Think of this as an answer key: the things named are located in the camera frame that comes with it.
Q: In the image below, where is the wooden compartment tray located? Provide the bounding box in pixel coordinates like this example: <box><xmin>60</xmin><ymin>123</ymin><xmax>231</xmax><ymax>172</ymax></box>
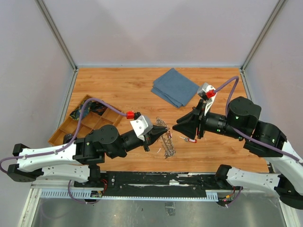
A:
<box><xmin>48</xmin><ymin>107</ymin><xmax>122</xmax><ymax>146</ymax></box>

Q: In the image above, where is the folded blue cloth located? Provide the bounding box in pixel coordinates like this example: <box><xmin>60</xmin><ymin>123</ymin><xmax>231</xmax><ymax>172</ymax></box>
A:
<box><xmin>151</xmin><ymin>68</ymin><xmax>199</xmax><ymax>108</ymax></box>

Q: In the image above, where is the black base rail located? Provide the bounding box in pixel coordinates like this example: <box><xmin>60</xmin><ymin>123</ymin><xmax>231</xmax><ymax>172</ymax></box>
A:
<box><xmin>72</xmin><ymin>171</ymin><xmax>221</xmax><ymax>199</ymax></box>

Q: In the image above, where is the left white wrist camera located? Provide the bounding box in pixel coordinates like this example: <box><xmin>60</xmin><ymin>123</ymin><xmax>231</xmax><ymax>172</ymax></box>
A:
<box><xmin>130</xmin><ymin>115</ymin><xmax>153</xmax><ymax>141</ymax></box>

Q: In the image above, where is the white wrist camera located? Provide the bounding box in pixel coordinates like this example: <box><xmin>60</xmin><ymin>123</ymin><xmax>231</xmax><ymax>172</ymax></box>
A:
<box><xmin>197</xmin><ymin>83</ymin><xmax>216</xmax><ymax>116</ymax></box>
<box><xmin>130</xmin><ymin>115</ymin><xmax>153</xmax><ymax>141</ymax></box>

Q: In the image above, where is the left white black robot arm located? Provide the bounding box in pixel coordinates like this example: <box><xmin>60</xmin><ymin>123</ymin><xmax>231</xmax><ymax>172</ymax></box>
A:
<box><xmin>7</xmin><ymin>124</ymin><xmax>168</xmax><ymax>187</ymax></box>

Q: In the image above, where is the blue yellow patterned cloth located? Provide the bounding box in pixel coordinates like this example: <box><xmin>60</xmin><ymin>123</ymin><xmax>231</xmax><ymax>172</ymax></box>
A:
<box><xmin>69</xmin><ymin>100</ymin><xmax>92</xmax><ymax>121</ymax></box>

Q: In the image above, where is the dark bundle in tray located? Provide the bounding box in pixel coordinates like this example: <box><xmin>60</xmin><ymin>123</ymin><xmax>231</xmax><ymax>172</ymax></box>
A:
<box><xmin>63</xmin><ymin>133</ymin><xmax>77</xmax><ymax>144</ymax></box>

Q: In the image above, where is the metal disc with keyrings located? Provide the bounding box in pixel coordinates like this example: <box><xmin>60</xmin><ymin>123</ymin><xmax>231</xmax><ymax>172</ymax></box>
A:
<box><xmin>156</xmin><ymin>117</ymin><xmax>176</xmax><ymax>158</ymax></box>

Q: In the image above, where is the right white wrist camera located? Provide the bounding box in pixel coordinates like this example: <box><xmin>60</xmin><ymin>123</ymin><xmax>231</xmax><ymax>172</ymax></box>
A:
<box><xmin>197</xmin><ymin>83</ymin><xmax>216</xmax><ymax>116</ymax></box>

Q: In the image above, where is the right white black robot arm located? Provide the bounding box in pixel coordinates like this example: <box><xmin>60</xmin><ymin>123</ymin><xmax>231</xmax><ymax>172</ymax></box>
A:
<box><xmin>172</xmin><ymin>96</ymin><xmax>303</xmax><ymax>210</ymax></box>

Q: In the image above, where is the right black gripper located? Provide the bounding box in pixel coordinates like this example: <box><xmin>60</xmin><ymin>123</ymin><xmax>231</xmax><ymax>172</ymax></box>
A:
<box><xmin>172</xmin><ymin>98</ymin><xmax>245</xmax><ymax>139</ymax></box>

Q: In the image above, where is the black bundle in tray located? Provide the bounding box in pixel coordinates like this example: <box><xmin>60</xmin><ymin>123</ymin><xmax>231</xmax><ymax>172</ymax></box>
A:
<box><xmin>90</xmin><ymin>102</ymin><xmax>107</xmax><ymax>115</ymax></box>

